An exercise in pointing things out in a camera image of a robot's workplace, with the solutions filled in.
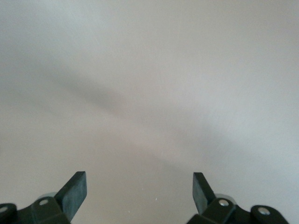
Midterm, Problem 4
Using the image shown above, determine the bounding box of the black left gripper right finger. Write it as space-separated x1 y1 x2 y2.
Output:
186 172 291 224

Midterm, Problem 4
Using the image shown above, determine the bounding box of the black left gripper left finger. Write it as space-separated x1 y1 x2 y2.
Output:
0 171 88 224

